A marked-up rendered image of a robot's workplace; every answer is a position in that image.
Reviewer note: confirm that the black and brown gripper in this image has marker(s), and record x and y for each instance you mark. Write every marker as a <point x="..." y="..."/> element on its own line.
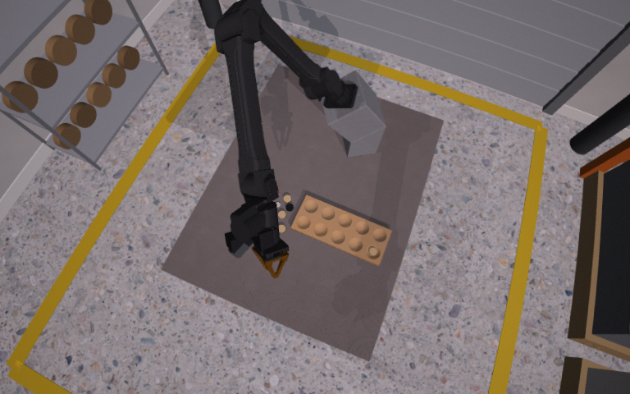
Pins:
<point x="272" y="255"/>

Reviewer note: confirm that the orange tray with round pockets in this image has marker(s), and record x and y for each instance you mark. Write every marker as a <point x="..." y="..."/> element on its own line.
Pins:
<point x="340" y="229"/>

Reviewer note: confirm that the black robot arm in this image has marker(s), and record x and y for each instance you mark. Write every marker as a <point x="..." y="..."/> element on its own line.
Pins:
<point x="235" y="33"/>

